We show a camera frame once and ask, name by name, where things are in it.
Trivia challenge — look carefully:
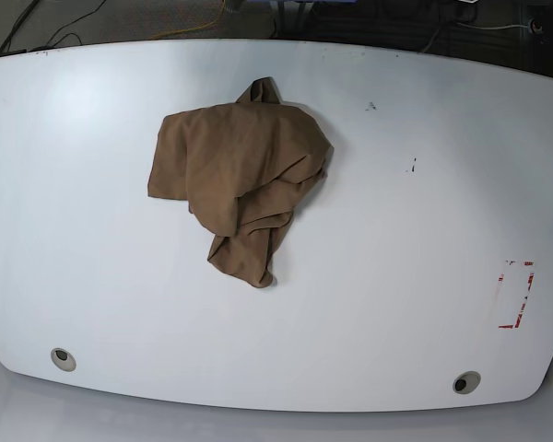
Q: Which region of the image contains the red tape rectangle marking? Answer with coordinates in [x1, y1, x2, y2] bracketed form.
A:
[494, 260, 535, 330]

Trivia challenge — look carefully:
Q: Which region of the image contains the grey table grommet right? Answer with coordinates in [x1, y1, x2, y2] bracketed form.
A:
[453, 371, 481, 395]

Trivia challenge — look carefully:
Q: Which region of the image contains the white cable on floor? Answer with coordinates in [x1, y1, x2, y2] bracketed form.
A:
[455, 20, 529, 32]

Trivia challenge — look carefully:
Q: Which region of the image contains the yellow cable on floor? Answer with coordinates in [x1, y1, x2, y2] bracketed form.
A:
[149, 0, 227, 41]

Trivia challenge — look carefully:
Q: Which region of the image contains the grey table grommet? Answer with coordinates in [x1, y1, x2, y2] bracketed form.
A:
[51, 348, 76, 372]
[453, 371, 481, 395]

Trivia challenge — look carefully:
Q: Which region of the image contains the black cable on floor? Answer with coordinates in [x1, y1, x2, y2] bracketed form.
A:
[0, 0, 107, 52]

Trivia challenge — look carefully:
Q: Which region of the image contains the brown t-shirt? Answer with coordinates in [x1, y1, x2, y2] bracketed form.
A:
[147, 77, 333, 288]

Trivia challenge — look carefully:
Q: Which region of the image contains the grey table grommet left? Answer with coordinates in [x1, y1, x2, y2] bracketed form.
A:
[51, 348, 76, 372]

